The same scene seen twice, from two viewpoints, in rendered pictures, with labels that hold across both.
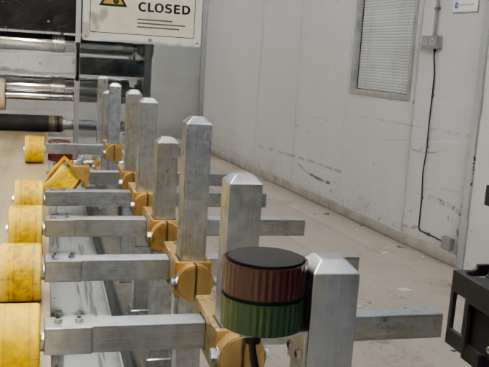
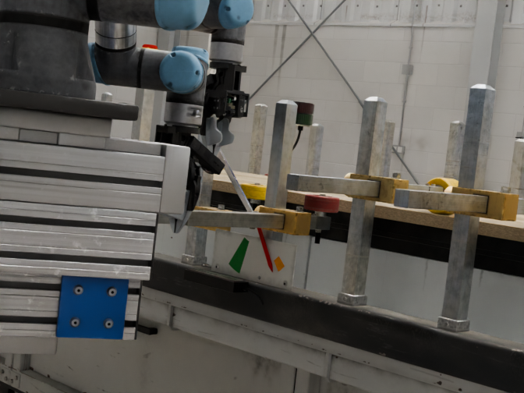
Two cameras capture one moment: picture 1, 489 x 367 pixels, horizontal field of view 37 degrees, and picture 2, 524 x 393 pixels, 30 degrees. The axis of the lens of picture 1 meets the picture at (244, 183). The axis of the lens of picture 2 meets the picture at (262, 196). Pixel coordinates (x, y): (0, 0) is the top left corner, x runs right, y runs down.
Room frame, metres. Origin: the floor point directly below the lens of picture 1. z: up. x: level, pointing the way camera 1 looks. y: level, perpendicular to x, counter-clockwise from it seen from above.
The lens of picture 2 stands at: (2.40, -1.20, 1.01)
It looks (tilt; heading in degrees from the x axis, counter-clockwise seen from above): 3 degrees down; 150
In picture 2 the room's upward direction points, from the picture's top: 7 degrees clockwise
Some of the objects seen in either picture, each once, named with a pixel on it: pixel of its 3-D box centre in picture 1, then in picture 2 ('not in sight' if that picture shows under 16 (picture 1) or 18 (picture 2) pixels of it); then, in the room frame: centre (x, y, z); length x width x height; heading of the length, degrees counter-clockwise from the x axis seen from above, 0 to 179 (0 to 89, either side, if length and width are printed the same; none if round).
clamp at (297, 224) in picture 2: not in sight; (281, 220); (0.54, -0.06, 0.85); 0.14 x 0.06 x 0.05; 15
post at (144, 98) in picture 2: not in sight; (136, 162); (0.02, -0.20, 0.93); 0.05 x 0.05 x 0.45; 15
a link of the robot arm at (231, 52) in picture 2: not in sight; (227, 54); (0.45, -0.19, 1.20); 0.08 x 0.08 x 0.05
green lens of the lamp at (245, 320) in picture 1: (262, 307); (299, 118); (0.50, -0.02, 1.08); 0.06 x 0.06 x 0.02
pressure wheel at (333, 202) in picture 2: not in sight; (320, 218); (0.52, 0.05, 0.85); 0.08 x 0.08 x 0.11
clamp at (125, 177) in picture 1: (129, 178); not in sight; (1.74, 0.27, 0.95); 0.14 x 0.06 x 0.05; 15
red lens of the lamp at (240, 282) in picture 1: (264, 273); (300, 107); (0.50, -0.02, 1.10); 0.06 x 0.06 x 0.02
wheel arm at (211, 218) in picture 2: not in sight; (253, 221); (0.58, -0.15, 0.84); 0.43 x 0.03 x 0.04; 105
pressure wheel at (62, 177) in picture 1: (60, 182); not in sight; (1.72, 0.43, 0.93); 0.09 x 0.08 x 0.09; 105
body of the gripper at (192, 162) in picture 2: not in sight; (175, 156); (0.64, -0.38, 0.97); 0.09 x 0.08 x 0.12; 105
